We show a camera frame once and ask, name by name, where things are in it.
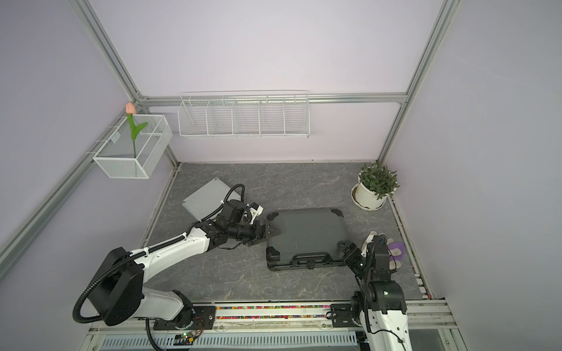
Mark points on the artificial pink tulip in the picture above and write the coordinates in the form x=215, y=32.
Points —
x=135, y=129

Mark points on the potted green plant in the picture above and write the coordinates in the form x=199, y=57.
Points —
x=375, y=183

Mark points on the silver aluminium poker case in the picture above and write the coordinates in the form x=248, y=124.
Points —
x=205, y=200

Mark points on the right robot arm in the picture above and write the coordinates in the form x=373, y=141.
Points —
x=379, y=305

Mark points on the dark grey poker case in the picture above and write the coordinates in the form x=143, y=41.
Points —
x=306, y=239

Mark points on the aluminium front rail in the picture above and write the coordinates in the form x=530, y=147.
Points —
x=267, y=323

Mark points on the white work glove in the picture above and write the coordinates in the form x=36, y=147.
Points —
x=393, y=264

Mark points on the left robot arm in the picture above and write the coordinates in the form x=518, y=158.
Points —
x=118, y=293

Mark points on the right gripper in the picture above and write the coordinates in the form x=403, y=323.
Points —
x=355, y=254

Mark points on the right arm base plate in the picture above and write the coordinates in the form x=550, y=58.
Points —
x=343, y=316

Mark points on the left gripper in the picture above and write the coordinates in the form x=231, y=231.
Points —
x=258, y=235

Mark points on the white wire wall shelf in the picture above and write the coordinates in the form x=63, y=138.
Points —
x=235, y=114

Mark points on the purple curved object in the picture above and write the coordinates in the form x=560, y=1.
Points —
x=397, y=250

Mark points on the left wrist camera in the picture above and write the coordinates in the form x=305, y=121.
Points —
x=255, y=211

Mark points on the white mesh wall basket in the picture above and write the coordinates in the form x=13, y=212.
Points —
x=115, y=156

